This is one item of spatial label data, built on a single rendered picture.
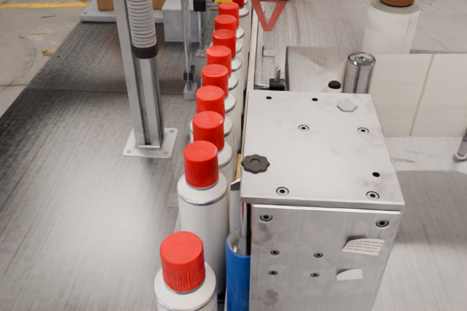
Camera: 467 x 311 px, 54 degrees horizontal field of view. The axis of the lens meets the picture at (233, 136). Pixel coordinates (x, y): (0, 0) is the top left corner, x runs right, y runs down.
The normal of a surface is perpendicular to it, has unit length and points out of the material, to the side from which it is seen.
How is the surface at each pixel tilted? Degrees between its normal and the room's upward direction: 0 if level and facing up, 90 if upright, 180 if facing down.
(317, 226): 90
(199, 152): 3
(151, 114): 90
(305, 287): 90
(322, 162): 0
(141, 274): 0
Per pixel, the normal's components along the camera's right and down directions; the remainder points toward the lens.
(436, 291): 0.00, -0.79
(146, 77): -0.07, 0.60
